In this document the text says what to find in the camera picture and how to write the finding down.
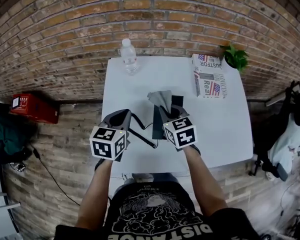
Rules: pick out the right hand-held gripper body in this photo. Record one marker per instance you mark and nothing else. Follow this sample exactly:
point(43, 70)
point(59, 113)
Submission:
point(182, 134)

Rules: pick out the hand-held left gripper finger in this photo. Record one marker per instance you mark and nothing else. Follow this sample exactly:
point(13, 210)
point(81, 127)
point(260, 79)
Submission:
point(105, 120)
point(129, 120)

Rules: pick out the person's grey jeans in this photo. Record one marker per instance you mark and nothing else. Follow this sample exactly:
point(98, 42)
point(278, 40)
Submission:
point(165, 177)

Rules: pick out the large newspaper print box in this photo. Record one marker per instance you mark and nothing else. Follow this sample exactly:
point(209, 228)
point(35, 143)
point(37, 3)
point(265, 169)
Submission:
point(212, 84)

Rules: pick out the person's left shoe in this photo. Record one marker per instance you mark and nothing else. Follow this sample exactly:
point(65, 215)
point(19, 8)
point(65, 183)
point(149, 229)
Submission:
point(127, 177)

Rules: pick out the black office chair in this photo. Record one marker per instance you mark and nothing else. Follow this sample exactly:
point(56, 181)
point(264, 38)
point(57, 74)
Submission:
point(265, 139)

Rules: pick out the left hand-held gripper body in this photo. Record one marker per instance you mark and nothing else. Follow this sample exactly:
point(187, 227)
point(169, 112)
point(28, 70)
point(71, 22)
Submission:
point(102, 144)

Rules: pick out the person's black printed shirt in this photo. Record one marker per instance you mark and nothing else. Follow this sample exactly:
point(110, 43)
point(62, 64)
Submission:
point(152, 209)

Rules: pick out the green plant in white pot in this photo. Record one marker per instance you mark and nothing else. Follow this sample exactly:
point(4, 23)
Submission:
point(236, 57)

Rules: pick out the small floor device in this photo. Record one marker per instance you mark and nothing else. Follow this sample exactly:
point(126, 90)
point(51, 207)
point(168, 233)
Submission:
point(20, 167)

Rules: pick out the clear plastic water bottle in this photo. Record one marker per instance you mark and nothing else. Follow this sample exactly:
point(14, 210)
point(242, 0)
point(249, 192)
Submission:
point(128, 56)

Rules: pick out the grey knit cloth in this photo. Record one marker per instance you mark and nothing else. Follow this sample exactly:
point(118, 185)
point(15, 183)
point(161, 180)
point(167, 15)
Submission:
point(162, 97)

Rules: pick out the person's right forearm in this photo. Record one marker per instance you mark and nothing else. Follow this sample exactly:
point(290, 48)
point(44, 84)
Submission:
point(202, 184)

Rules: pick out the light grey garment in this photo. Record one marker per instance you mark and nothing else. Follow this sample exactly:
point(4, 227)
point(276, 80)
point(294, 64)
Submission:
point(287, 144)

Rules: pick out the dark green bag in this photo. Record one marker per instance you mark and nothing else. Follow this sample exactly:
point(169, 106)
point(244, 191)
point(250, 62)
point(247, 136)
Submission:
point(7, 131)

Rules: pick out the person's left forearm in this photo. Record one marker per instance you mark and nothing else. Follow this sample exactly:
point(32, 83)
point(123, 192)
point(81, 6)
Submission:
point(95, 196)

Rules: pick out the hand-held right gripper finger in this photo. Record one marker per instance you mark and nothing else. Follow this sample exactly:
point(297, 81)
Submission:
point(165, 115)
point(185, 114)

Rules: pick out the small newspaper print box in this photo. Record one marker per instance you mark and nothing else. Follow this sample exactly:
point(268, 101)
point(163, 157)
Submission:
point(206, 62)

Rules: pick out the black box with white label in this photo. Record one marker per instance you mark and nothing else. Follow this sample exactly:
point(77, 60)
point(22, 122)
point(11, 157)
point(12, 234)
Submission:
point(177, 101)

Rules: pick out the red box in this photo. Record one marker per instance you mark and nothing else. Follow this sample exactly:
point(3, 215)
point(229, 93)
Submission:
point(35, 109)

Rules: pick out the pale wooden board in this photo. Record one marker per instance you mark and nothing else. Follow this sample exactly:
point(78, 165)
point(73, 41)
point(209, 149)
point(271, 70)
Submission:
point(277, 99)

